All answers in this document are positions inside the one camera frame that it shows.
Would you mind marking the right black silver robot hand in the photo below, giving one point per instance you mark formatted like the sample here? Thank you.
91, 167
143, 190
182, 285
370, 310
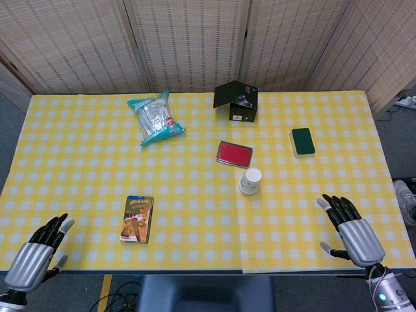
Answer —
362, 240

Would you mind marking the orange blue cookie box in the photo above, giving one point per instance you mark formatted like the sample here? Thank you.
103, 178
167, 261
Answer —
136, 219

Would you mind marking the green yellow sponge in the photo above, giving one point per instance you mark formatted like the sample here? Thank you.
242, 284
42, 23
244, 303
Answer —
303, 141

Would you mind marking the white paper cup flower print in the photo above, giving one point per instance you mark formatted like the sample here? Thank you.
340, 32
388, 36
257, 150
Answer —
253, 177

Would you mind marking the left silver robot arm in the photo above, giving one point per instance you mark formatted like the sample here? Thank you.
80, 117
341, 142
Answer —
11, 300

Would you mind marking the open black cardboard box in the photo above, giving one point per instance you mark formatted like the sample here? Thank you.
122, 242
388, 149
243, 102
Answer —
242, 109

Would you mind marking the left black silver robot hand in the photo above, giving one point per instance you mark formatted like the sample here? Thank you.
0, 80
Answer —
31, 260

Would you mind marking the grey white sneaker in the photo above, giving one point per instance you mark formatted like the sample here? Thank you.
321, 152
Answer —
406, 200

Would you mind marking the white power strip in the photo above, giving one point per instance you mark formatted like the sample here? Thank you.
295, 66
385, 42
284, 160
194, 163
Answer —
408, 100

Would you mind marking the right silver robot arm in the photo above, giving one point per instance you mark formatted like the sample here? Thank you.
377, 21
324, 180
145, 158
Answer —
391, 292

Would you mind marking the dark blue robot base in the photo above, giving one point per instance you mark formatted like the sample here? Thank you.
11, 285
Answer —
204, 294

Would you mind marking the white paper cup fern print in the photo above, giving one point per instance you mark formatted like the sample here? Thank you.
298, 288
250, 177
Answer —
247, 191

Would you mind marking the red stamp pad black case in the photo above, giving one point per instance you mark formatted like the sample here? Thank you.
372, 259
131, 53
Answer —
234, 153

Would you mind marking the teal snack bag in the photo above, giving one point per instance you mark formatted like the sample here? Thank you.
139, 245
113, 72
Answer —
156, 118

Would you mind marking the yellow white checkered tablecloth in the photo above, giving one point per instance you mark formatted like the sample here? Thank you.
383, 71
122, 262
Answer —
325, 175
97, 169

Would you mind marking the woven folding screen panel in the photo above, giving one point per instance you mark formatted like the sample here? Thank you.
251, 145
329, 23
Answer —
191, 42
377, 48
289, 39
71, 42

